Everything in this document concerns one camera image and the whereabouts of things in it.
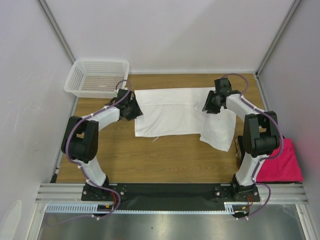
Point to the left corner aluminium post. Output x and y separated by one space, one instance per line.
52 22

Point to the white t shirt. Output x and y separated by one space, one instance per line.
179 111

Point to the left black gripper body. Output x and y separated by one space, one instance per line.
126 105

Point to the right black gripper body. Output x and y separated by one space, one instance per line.
211 103

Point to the right corner aluminium post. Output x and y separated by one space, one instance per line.
282 28

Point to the folded pink t shirt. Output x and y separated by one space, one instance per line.
283 169

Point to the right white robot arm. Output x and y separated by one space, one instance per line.
261 135

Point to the aluminium frame rail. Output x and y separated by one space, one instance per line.
66 198

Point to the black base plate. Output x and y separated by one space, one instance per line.
190 197

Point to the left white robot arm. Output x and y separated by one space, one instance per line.
81 140

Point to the corner aluminium post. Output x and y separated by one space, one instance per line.
52 22
282 28

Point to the white plastic basket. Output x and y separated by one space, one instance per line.
90 78

